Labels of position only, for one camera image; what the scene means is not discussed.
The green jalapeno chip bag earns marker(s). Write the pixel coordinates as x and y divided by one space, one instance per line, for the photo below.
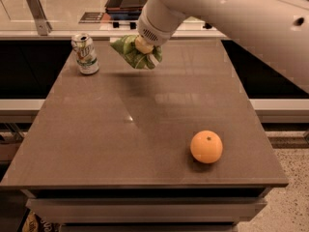
125 46

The orange fruit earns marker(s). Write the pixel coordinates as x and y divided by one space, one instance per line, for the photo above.
206 146

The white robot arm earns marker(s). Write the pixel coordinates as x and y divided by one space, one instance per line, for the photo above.
275 31

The grey table drawer front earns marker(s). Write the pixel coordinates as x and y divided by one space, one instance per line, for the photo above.
154 210

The snack bag under table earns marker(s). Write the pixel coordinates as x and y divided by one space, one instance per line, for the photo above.
33 223

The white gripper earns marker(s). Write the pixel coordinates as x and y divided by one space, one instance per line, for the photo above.
154 33

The left metal bracket post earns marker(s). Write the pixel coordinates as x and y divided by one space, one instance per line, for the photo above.
42 24

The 7up soda can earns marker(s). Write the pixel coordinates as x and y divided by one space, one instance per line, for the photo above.
86 57

